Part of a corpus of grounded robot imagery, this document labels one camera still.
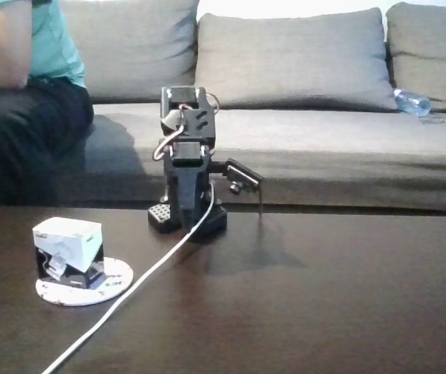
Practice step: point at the clear plastic water bottle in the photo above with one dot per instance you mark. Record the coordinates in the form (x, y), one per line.
(412, 102)

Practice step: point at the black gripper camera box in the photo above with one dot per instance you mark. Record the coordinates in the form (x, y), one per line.
(244, 175)

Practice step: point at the grey sofa back cushion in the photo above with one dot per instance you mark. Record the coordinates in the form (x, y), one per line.
(285, 58)
(433, 50)
(129, 50)

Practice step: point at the person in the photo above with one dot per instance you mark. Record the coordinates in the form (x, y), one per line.
(20, 148)

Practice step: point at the white servo box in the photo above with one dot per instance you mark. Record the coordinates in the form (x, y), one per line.
(67, 237)

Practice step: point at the grey sofa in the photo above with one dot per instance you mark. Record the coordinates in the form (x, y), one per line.
(324, 156)

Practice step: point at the round white printed coaster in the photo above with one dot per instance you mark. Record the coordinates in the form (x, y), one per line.
(110, 284)

